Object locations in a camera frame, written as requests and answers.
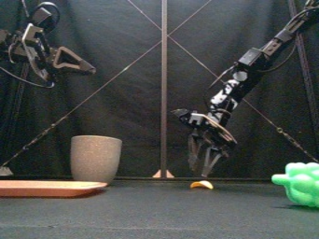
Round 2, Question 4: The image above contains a yellow toy chip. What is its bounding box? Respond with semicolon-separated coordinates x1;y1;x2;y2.
190;179;217;190

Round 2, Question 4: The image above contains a grey speckled cup bowl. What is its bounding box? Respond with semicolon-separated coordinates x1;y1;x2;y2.
69;134;123;185

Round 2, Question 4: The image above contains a green knobbly toy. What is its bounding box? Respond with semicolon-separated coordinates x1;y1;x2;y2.
271;162;319;209

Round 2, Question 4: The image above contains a pink flat tray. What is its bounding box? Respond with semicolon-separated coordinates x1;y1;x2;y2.
0;180;110;198

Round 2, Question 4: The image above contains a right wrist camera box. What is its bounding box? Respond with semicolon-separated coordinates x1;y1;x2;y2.
171;107;210;129

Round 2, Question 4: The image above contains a post foot bracket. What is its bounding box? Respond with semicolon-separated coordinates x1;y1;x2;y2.
151;169;177;179

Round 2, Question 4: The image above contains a diagonal brace wire with turnbuckle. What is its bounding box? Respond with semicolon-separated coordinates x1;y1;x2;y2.
126;0;319;164
0;0;215;168

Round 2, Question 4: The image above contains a vertical metal frame post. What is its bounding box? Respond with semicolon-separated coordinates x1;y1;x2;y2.
159;0;170;179

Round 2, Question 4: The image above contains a dark slanted frame pole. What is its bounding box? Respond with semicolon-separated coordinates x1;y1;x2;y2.
289;0;319;138

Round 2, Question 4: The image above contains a pale corner wire anchor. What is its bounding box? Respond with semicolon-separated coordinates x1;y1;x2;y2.
0;165;15;177

